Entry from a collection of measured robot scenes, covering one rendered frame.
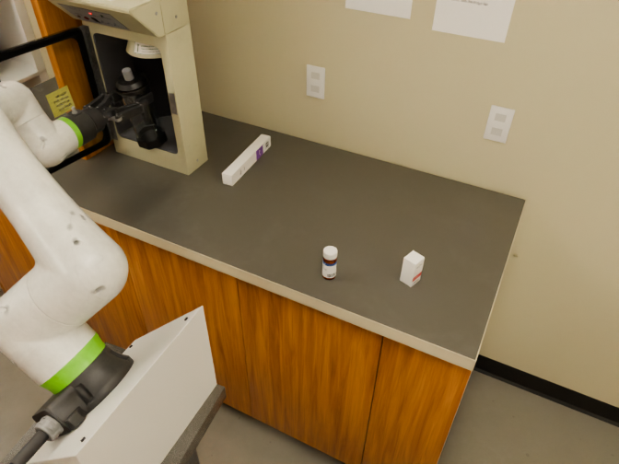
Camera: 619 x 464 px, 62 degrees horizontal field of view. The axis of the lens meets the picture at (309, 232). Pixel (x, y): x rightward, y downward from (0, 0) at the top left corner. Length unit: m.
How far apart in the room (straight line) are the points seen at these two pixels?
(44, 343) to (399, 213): 1.06
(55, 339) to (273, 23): 1.28
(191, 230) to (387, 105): 0.77
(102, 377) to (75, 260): 0.23
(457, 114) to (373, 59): 0.32
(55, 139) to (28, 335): 0.65
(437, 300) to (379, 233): 0.29
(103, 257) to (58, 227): 0.09
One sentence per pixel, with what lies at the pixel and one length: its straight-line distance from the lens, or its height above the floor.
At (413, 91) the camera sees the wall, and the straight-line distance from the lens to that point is 1.76.
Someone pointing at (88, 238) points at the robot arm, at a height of 1.36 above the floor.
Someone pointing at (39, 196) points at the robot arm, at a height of 1.42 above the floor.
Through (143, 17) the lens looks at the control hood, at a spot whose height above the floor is 1.48.
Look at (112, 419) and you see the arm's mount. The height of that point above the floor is 1.19.
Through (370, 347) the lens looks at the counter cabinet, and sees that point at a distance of 1.43.
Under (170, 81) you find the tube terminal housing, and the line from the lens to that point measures 1.65.
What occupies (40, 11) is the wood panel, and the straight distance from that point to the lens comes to 1.79.
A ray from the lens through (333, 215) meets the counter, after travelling 1.59.
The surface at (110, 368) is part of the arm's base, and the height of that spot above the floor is 1.13.
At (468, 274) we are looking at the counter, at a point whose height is 0.94.
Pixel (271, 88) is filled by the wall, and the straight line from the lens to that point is 1.99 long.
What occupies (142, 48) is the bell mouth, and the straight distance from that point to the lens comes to 1.71.
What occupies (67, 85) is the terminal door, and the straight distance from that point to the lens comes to 1.80.
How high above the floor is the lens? 1.94
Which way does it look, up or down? 41 degrees down
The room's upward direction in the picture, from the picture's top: 1 degrees clockwise
